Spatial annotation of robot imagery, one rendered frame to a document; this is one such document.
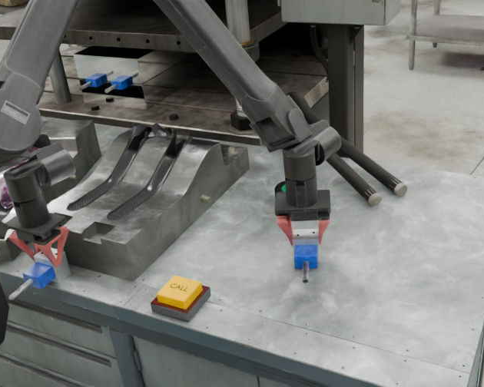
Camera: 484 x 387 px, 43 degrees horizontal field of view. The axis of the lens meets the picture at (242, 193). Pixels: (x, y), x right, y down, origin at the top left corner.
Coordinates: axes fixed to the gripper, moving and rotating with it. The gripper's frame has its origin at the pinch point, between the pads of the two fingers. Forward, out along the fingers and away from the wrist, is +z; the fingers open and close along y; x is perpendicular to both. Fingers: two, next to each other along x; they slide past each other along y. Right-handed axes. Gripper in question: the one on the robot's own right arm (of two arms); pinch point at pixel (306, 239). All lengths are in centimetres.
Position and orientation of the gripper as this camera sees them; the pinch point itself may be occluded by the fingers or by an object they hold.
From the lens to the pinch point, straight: 119.6
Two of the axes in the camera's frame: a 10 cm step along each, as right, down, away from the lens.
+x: -1.0, 5.1, -8.5
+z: 1.2, 8.6, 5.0
